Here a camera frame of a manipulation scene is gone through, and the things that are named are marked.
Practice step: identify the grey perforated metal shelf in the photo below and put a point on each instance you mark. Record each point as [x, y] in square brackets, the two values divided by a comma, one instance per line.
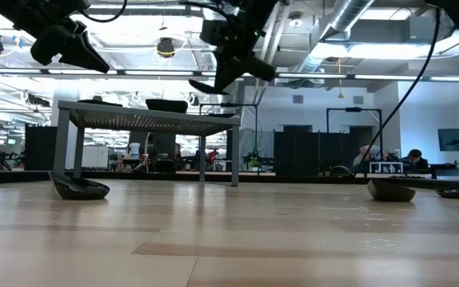
[154, 123]

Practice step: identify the person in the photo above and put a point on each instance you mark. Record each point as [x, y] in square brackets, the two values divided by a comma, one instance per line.
[213, 155]
[367, 153]
[414, 159]

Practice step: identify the wall monitor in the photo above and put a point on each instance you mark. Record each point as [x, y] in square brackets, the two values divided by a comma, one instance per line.
[454, 139]

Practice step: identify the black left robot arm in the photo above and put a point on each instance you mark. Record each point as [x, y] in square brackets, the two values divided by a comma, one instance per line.
[22, 12]

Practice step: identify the black station frame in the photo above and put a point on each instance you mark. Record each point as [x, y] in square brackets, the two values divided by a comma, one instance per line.
[353, 109]

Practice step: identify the silver ventilation duct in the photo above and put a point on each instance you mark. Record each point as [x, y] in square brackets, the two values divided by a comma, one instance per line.
[347, 16]

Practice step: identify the small background potted plant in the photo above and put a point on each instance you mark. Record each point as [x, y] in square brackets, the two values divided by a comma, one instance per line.
[254, 163]

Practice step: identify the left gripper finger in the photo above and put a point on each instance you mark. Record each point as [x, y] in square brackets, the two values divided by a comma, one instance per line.
[82, 56]

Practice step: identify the white bucket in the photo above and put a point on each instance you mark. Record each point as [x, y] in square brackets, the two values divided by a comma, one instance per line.
[134, 150]

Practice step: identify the white equipment rack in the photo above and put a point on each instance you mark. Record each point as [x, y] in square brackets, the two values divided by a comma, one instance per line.
[385, 167]

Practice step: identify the black partition panels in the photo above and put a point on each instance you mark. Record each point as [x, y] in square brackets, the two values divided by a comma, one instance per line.
[40, 147]
[305, 153]

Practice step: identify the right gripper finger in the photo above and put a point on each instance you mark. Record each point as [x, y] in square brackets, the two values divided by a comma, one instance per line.
[229, 69]

